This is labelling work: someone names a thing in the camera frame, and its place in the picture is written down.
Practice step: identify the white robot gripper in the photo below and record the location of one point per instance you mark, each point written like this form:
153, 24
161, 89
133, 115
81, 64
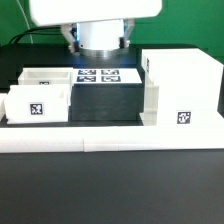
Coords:
57, 12

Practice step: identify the white drawer cabinet frame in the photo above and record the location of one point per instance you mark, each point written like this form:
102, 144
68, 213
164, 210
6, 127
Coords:
182, 87

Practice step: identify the white front drawer box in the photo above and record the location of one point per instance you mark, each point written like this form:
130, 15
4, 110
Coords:
37, 103

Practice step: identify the white drawer box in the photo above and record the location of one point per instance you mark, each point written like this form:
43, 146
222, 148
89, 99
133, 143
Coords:
48, 76
37, 103

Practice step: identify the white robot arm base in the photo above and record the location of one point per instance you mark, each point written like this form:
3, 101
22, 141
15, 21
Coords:
102, 39

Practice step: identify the white rear drawer box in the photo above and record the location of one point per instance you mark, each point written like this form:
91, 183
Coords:
48, 76

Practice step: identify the white fiducial marker sheet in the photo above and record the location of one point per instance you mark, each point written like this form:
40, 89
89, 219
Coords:
106, 76

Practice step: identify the white U-shaped fence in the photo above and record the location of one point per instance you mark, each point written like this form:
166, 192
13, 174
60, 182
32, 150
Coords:
59, 137

